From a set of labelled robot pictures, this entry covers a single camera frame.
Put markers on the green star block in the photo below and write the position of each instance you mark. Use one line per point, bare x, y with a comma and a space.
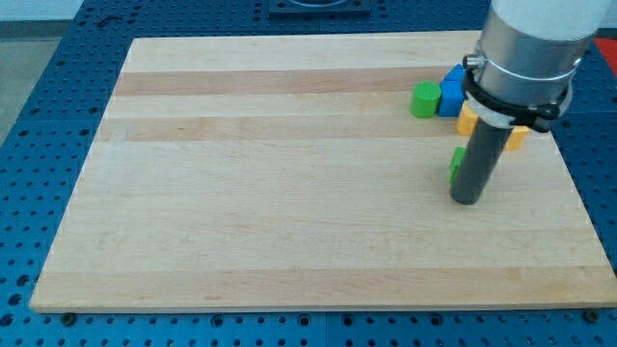
455, 163

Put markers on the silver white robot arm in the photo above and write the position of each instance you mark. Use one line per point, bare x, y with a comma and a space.
529, 50

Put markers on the wooden board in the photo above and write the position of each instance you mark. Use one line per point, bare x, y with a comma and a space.
286, 173

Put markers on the green cylinder block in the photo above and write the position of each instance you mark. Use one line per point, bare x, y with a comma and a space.
425, 99

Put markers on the blue cube block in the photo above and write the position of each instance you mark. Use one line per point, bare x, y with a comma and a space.
452, 99

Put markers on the yellow block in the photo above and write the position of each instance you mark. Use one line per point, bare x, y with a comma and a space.
467, 121

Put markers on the blue triangular block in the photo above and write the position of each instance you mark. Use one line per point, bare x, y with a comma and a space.
457, 73

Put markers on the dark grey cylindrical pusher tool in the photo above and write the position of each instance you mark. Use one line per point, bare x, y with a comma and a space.
483, 150

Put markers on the red object at edge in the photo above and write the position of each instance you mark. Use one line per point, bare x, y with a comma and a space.
608, 48

